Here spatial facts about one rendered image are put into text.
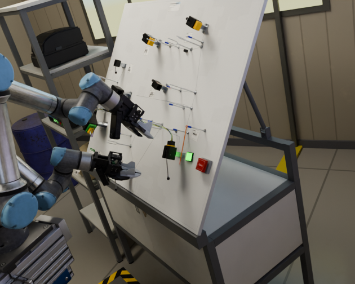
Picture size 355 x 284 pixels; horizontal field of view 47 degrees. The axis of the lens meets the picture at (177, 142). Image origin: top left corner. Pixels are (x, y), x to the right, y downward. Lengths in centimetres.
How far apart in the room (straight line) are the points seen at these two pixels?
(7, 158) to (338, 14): 279
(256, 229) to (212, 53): 82
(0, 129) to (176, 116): 88
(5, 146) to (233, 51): 96
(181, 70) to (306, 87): 194
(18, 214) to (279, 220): 123
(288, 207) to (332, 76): 180
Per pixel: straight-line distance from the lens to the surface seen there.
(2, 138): 130
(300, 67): 368
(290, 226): 214
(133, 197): 211
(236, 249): 190
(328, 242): 291
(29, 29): 250
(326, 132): 388
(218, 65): 177
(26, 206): 134
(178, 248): 205
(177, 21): 212
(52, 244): 164
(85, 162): 163
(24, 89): 150
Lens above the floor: 191
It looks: 25 degrees down
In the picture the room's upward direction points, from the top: 15 degrees counter-clockwise
